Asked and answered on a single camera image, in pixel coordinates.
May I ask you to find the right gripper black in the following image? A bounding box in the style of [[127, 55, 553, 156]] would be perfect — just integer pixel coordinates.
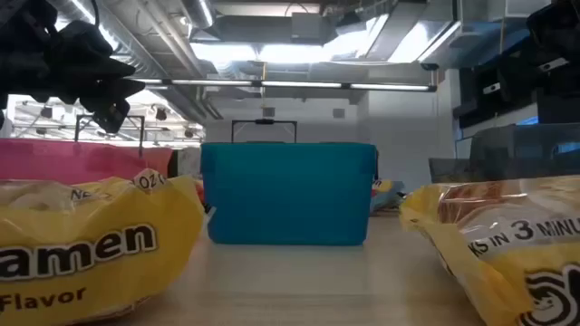
[[471, 0, 580, 109]]

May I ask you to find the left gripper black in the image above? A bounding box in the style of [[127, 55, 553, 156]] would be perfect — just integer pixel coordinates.
[[0, 21, 147, 135]]

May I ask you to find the black plastic bin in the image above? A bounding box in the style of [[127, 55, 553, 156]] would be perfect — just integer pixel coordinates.
[[428, 121, 580, 185]]

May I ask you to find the red Maruchan ramen pack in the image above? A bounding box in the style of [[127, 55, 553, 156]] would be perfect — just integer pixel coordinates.
[[194, 178, 208, 206]]

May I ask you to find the blue plastic bin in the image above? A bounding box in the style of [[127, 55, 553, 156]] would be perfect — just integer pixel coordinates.
[[200, 141, 378, 246]]

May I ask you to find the yellow Maruchan ramen pack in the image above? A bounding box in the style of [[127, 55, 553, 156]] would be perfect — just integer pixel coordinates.
[[0, 168, 206, 326], [398, 174, 580, 326]]

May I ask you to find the red plastic bin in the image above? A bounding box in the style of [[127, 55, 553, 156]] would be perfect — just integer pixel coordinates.
[[0, 138, 174, 186]]

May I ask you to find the long ceiling strip light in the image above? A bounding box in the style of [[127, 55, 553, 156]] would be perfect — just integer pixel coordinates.
[[126, 77, 437, 93]]

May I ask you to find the silver round ceiling duct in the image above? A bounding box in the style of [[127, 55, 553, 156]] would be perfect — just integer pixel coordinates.
[[180, 0, 218, 31]]

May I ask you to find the grey rectangular ceiling duct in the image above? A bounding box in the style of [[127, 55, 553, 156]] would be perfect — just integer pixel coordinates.
[[189, 12, 328, 46]]

